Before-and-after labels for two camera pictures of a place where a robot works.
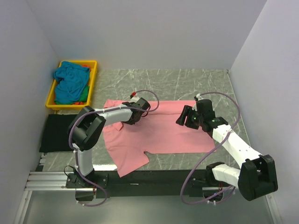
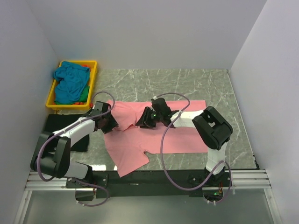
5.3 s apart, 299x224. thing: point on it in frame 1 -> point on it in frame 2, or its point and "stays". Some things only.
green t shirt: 83,99 stays
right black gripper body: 201,119 -> 151,117
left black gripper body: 132,122 -> 109,122
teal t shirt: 71,79 stays
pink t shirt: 157,132 stays
